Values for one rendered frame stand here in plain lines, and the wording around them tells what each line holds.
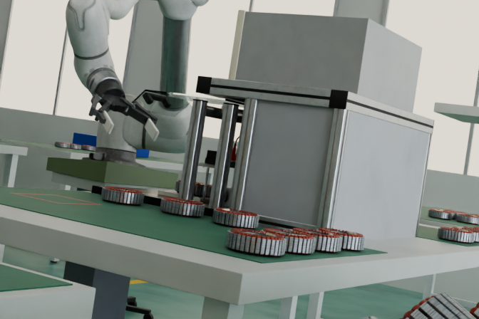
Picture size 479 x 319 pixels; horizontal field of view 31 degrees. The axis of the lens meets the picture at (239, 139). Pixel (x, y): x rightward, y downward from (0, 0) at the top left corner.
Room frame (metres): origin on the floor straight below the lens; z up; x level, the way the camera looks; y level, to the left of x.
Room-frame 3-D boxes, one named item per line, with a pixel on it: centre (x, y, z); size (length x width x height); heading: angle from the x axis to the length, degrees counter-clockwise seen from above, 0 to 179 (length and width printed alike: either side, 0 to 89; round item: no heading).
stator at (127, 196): (2.29, 0.28, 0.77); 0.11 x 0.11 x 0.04
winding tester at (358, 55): (2.49, -0.22, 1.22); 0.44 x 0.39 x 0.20; 149
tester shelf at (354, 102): (2.50, -0.23, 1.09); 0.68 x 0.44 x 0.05; 149
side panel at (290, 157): (2.18, -0.13, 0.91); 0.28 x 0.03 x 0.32; 59
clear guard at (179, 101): (2.51, 0.13, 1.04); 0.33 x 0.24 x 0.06; 59
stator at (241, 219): (2.10, -0.02, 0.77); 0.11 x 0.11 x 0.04
